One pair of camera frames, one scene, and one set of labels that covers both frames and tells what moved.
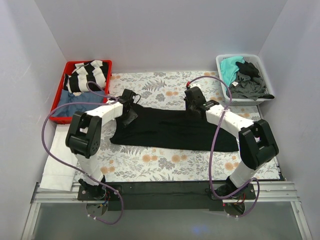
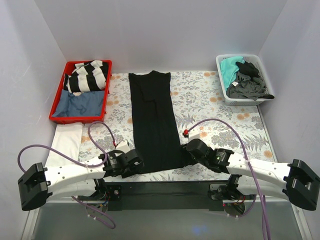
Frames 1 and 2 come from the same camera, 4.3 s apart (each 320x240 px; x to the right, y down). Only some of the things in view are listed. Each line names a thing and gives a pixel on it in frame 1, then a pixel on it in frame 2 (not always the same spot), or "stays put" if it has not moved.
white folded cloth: [58, 175] stays put
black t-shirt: [175, 129] → [156, 128]
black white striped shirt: [96, 71] stays put
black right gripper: [191, 107] → [193, 150]
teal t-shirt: [229, 69] stays put
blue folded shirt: [68, 97] stays put
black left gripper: [130, 116] → [136, 162]
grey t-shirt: [243, 86] stays put
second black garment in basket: [248, 69] stays put
